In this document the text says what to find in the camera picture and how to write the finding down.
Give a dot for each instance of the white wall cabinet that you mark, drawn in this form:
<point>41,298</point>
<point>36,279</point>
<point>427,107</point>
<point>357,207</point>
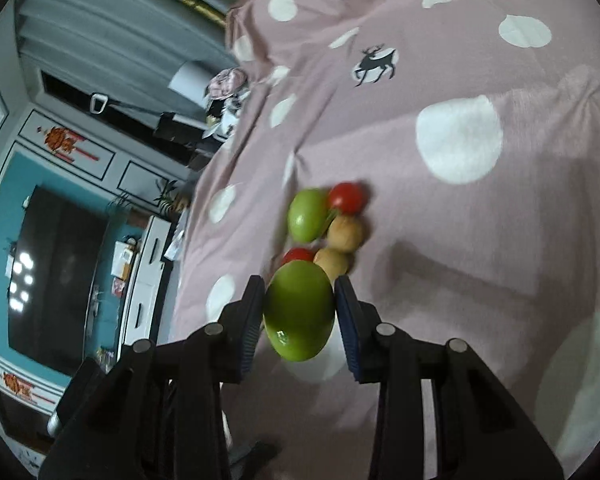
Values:
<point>105,160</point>

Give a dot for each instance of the small red cherry tomato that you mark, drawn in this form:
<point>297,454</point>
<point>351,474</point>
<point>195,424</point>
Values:
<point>297,255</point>
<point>347,197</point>

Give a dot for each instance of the white low cabinet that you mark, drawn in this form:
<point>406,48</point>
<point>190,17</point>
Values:
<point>145,280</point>

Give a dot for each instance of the potted green plant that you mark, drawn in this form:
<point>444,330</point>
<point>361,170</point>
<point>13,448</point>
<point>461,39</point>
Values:
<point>167,199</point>

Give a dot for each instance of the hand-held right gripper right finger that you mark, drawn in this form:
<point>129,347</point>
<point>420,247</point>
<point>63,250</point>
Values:
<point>347,332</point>

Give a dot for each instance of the red paper decoration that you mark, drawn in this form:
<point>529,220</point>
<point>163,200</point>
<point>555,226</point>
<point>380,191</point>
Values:
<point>62,141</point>
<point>19,385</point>

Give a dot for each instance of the grey curtain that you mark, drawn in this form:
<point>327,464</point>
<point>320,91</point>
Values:
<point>110,35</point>

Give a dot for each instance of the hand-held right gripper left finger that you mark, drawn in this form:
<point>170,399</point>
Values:
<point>252,325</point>

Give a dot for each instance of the green tomato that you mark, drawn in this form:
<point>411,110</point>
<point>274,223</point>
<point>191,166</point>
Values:
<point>300,317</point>
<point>307,215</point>

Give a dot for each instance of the pink polka dot blanket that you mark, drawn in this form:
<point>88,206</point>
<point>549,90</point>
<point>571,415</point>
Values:
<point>430,160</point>

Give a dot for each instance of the black television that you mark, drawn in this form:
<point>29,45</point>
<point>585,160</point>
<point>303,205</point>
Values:
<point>55,270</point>

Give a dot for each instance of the floral pink cloth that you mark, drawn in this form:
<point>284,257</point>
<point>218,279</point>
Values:
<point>225,82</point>

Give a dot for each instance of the brown longan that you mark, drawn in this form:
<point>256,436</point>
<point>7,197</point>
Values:
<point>334,261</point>
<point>346,232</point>

